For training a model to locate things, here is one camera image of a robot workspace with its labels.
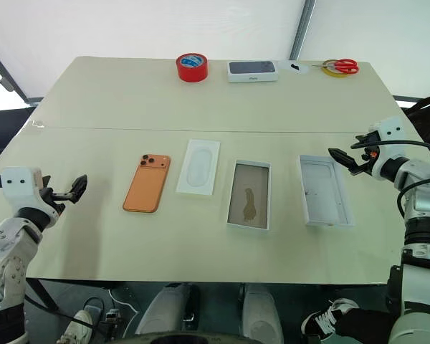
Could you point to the white empty box lid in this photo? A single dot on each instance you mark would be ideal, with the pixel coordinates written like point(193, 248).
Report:
point(325, 191)

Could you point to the small clear tape disc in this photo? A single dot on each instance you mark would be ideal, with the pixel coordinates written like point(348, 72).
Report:
point(39, 123)

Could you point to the black trouser leg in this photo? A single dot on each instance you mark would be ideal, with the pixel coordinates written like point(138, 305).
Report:
point(365, 322)

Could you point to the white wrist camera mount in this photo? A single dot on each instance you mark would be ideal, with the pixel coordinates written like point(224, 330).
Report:
point(388, 139)
point(19, 186)

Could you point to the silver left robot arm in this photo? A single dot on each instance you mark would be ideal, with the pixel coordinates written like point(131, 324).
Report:
point(7, 261)

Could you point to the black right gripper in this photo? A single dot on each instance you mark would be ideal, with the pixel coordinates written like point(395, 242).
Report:
point(370, 154)

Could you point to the orange smartphone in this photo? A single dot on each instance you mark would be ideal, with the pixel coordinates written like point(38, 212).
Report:
point(147, 188)

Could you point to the grey metal pole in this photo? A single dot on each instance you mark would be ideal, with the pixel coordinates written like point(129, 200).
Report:
point(302, 28)

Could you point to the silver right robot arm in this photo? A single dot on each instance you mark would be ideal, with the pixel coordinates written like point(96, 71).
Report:
point(421, 229)

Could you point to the dark metal frame bar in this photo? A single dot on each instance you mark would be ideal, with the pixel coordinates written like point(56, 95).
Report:
point(7, 70)

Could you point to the red tape roll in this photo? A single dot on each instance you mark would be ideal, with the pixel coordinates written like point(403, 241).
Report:
point(191, 68)

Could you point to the white box base, brown inside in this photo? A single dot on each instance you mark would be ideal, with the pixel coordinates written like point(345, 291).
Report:
point(249, 195)

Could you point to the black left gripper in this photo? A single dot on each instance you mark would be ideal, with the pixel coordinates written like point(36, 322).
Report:
point(52, 200)

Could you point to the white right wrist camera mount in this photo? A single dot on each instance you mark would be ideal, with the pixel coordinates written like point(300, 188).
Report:
point(388, 139)

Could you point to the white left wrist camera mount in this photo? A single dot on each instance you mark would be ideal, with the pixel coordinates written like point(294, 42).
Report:
point(19, 186)

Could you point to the yellow tape roll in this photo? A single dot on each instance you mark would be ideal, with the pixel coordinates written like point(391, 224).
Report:
point(330, 71)

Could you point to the black and white sneaker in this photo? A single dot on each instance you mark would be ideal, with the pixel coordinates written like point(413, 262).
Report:
point(326, 317)

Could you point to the closed white phone box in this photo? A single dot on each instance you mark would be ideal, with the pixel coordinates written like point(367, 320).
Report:
point(252, 71)

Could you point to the white moulded insert tray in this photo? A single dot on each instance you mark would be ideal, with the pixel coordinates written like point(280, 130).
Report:
point(198, 168)

